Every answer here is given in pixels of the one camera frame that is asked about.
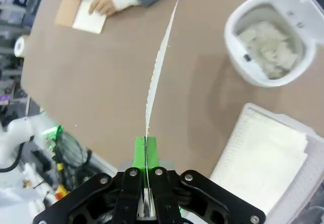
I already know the stack of white paper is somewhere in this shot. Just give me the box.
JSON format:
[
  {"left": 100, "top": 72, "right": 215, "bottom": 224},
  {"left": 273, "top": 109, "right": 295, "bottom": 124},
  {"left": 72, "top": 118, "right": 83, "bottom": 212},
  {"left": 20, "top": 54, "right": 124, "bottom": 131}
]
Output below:
[{"left": 210, "top": 122, "right": 309, "bottom": 216}]

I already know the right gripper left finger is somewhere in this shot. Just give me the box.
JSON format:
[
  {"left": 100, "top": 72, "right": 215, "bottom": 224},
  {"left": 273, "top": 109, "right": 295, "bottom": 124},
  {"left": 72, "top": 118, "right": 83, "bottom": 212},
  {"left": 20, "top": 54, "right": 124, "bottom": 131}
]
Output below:
[{"left": 32, "top": 137, "right": 147, "bottom": 224}]

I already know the black cable bundle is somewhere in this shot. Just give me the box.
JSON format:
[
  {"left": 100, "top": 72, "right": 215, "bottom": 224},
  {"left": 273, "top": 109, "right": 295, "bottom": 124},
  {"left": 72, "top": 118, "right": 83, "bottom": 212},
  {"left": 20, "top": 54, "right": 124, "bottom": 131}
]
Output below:
[{"left": 52, "top": 132, "right": 92, "bottom": 185}]

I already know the white paper towel roll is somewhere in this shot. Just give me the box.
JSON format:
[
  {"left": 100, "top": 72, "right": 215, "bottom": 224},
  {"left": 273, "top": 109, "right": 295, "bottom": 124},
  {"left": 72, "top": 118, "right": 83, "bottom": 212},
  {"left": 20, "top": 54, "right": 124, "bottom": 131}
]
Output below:
[{"left": 13, "top": 36, "right": 28, "bottom": 58}]

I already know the person's left hand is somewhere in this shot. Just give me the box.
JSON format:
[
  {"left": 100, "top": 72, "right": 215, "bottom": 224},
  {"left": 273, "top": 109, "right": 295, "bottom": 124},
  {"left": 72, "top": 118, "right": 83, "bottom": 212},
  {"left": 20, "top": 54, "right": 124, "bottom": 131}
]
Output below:
[{"left": 88, "top": 0, "right": 118, "bottom": 16}]

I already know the white trash can with lid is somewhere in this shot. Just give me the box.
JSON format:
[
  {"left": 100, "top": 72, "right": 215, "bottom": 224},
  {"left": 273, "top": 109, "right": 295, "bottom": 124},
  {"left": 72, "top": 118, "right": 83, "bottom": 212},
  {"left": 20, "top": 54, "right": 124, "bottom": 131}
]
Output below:
[{"left": 223, "top": 0, "right": 319, "bottom": 88}]

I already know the white paper sheet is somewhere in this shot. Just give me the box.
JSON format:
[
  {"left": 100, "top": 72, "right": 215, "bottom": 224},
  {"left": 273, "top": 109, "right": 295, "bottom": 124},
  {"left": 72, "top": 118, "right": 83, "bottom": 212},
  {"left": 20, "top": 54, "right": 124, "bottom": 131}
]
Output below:
[{"left": 138, "top": 0, "right": 180, "bottom": 216}]

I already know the spiral notebook with brown cover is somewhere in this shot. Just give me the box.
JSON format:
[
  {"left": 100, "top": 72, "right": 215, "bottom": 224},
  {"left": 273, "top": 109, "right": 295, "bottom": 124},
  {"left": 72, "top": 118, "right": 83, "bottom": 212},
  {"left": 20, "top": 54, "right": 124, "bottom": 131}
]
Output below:
[{"left": 54, "top": 0, "right": 108, "bottom": 35}]

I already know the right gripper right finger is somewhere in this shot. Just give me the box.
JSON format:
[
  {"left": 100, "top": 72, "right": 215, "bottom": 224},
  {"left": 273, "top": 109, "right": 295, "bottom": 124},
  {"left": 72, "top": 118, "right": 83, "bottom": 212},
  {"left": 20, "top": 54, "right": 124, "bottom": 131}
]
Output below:
[{"left": 146, "top": 136, "right": 266, "bottom": 224}]

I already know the crumpled paper pile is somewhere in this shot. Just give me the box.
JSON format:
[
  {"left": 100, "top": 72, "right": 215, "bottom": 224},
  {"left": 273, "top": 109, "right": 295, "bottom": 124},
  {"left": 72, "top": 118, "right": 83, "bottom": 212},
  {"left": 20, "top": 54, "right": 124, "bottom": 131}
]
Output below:
[{"left": 237, "top": 20, "right": 299, "bottom": 80}]

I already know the white perforated plastic basket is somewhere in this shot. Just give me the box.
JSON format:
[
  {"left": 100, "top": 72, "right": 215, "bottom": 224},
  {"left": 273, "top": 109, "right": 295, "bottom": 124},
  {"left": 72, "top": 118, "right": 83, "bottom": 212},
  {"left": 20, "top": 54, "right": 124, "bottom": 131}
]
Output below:
[{"left": 208, "top": 102, "right": 324, "bottom": 224}]

